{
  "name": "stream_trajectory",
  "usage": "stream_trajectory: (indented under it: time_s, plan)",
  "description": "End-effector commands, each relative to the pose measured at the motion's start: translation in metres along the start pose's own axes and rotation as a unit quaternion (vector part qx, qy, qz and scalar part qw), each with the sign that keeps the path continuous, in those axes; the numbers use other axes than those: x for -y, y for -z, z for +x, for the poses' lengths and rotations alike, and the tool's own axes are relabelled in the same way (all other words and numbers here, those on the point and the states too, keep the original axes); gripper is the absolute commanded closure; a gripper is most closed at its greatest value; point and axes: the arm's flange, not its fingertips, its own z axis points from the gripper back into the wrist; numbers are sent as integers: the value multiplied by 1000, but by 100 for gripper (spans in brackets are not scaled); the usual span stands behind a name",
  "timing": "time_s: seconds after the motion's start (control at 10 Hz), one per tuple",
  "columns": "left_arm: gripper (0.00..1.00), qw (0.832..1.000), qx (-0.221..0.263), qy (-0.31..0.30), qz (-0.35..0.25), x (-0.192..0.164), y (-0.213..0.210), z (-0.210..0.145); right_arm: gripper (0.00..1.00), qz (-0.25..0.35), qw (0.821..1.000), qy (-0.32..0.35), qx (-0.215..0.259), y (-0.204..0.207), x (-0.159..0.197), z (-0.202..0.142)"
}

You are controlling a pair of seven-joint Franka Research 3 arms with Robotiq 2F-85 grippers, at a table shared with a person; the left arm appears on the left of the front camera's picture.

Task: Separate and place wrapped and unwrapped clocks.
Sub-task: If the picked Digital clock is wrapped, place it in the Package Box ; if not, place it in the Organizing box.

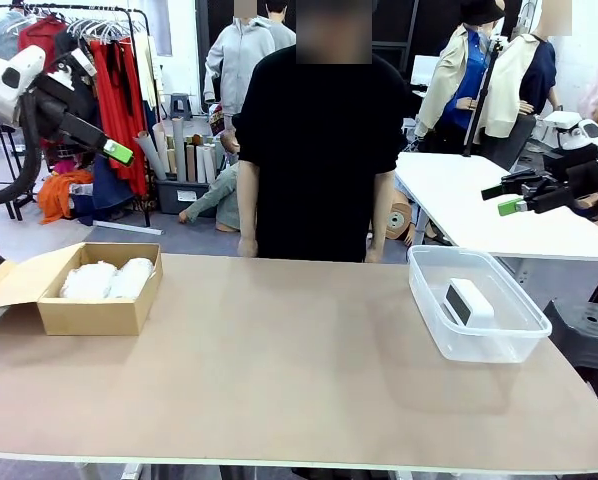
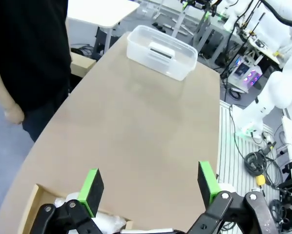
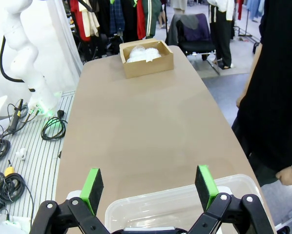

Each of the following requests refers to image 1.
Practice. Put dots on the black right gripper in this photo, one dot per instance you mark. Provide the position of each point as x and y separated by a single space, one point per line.
569 187

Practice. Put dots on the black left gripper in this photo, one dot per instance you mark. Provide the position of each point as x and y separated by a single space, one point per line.
59 107

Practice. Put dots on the bare white digital clock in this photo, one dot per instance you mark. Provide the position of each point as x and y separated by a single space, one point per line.
471 305

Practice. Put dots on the bubble-wrapped clock showing display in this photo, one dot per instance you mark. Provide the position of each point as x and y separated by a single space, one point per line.
134 277

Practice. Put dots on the opaque bubble-wrapped clock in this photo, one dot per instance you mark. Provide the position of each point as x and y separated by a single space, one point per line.
86 282

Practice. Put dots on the person's right forearm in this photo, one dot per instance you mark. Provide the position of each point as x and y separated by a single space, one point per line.
248 200

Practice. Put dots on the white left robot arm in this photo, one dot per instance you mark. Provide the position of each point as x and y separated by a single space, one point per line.
29 60

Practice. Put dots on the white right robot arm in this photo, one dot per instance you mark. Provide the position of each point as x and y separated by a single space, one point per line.
591 132

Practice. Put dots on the person's left forearm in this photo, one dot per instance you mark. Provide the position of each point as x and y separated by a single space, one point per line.
383 210

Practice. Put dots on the person's left hand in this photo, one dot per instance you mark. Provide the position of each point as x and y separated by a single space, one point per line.
375 254

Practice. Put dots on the person's right hand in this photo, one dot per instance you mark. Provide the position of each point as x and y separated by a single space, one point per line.
248 248

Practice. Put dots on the slanted grey paper roll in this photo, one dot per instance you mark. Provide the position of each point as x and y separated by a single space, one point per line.
151 157

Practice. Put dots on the beige paper roll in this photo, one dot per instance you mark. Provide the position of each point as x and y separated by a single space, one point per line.
161 145

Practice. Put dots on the dark blue cloth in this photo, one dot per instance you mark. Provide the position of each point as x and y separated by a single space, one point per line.
104 200

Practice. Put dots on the black office chair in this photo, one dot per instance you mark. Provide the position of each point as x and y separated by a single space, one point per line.
514 142

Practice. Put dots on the white work table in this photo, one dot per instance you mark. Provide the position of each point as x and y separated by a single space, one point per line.
454 210

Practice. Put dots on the tall grey paper roll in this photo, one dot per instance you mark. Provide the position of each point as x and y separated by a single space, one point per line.
179 150

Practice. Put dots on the grey storage tub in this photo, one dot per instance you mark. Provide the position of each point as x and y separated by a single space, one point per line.
171 197

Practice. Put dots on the brown paper roll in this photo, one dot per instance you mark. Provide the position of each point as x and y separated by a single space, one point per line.
191 165

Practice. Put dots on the orange cloth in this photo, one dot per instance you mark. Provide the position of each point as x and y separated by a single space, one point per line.
59 195

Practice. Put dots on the small grey stool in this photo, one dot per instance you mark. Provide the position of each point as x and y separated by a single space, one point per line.
180 102

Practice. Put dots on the white paper roll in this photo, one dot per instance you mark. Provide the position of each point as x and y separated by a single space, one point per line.
201 165
210 167

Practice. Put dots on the black tripod pole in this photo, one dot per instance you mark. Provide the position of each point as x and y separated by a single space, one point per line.
483 100

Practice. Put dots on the brown cardboard spool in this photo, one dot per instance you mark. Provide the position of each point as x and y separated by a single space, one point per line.
400 220

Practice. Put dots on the mannequin blue shirt beige coat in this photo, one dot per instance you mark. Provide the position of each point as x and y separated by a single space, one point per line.
466 90

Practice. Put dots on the mannequin navy top cream vest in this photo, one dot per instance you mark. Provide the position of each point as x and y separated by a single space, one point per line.
534 75

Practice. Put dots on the dark hanging garment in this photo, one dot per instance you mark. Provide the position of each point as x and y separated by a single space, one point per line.
64 42

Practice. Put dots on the clear plastic bin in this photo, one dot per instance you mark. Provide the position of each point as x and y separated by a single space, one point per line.
429 300

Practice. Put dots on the red jacket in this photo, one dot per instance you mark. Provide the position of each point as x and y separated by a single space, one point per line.
44 32

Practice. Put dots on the white monitor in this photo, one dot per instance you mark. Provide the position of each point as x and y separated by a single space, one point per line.
424 70

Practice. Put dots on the pale blue garment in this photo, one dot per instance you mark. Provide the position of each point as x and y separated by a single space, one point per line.
4 40

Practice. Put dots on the black plastic stool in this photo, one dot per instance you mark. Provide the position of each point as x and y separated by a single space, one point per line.
589 340

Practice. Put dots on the open brown cardboard box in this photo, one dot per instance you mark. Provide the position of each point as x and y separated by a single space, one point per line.
94 317

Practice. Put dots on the person in black shirt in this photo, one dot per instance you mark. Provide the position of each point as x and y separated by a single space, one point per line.
324 150

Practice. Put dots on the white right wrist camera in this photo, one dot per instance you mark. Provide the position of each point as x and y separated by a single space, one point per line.
561 119

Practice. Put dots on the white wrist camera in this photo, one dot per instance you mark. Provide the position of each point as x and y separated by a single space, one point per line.
81 62
561 119

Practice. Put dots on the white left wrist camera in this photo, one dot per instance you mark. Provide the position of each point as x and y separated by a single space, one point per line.
81 62

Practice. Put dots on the white table frame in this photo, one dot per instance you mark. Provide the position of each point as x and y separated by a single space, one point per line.
129 471

